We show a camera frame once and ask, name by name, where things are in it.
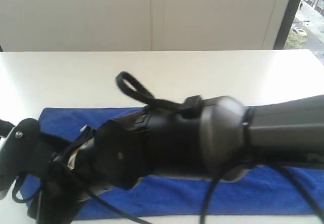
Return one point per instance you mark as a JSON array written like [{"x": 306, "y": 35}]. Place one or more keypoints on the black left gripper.
[{"x": 21, "y": 155}]

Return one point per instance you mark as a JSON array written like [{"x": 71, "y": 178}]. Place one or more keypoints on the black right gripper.
[{"x": 114, "y": 155}]

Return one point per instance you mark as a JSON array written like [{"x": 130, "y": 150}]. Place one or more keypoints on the blue terry towel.
[{"x": 261, "y": 192}]

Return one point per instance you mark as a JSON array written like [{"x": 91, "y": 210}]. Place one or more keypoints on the dark window frame post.
[{"x": 286, "y": 23}]

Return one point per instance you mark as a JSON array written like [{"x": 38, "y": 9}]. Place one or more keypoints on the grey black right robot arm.
[{"x": 216, "y": 138}]

